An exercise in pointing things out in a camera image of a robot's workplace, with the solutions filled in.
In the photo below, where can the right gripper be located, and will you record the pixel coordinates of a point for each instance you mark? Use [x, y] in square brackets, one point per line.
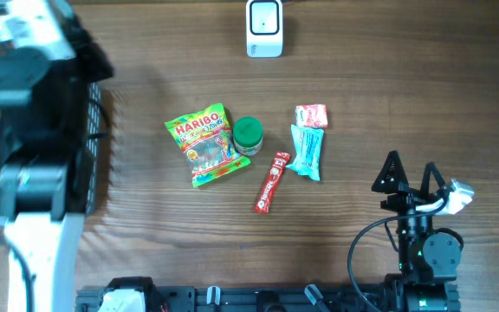
[409, 197]

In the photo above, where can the teal tissue packet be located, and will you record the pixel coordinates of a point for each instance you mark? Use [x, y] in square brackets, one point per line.
[307, 142]

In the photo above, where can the red white candy packet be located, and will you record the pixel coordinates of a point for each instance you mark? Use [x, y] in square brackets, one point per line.
[312, 115]

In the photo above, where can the red stick sachet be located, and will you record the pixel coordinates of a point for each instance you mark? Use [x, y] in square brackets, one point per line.
[274, 176]

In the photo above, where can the green lid jar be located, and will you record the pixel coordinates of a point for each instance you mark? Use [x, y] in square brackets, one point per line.
[248, 135]

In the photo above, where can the green Haribo candy bag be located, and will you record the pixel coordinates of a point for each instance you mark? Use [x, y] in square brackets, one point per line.
[205, 139]

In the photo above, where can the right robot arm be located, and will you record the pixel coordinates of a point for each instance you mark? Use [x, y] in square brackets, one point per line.
[428, 257]

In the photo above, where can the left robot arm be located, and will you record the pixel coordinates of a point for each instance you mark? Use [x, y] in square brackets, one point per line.
[42, 261]

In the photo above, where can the white barcode scanner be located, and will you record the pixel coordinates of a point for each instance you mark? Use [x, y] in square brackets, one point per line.
[264, 28]

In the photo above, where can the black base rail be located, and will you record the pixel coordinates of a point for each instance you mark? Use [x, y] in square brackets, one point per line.
[267, 299]

